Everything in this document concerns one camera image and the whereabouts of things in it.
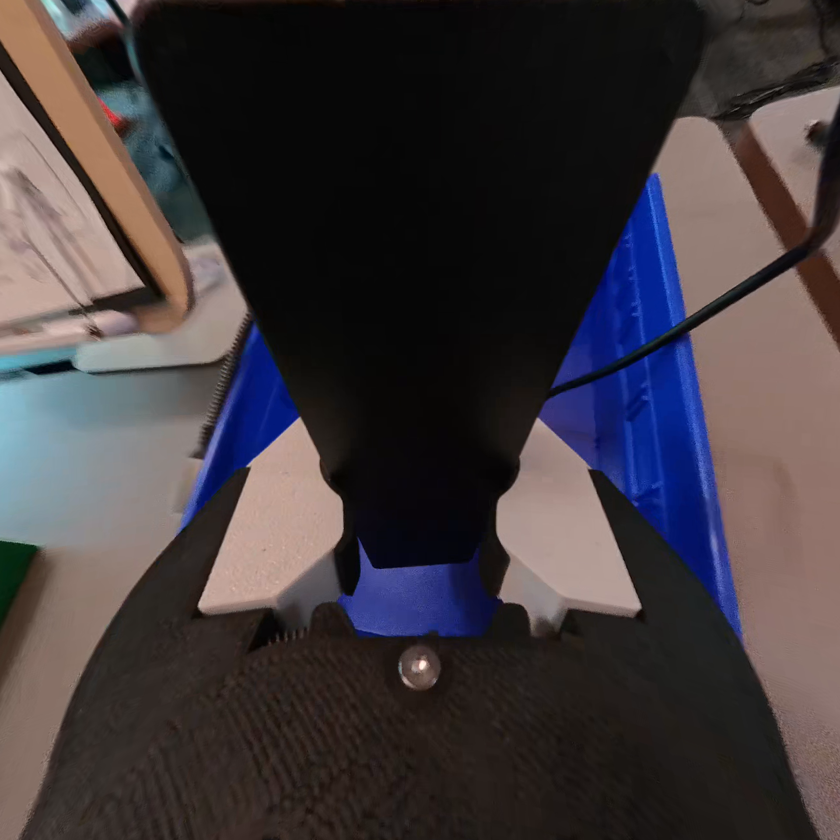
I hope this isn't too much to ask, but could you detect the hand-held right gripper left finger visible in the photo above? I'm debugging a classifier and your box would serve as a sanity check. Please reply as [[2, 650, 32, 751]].
[[197, 419, 363, 632]]

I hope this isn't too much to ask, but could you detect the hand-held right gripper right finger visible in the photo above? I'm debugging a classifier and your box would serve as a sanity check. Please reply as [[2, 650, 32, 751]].
[[478, 419, 644, 637]]

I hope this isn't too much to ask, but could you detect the black usb hub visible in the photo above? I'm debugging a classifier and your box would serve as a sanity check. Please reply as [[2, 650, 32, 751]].
[[134, 0, 707, 571]]

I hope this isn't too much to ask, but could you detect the blue plastic bin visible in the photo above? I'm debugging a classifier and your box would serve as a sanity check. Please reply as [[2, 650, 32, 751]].
[[179, 172, 744, 639]]

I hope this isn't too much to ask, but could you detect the green plastic bin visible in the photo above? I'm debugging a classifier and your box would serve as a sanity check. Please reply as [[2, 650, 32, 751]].
[[0, 540, 42, 626]]

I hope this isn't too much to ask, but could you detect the white framed board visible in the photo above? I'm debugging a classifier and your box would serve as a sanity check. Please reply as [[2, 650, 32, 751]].
[[0, 0, 245, 376]]

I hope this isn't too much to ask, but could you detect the thick black hub cable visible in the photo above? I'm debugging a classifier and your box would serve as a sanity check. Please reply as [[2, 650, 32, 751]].
[[546, 98, 840, 399]]

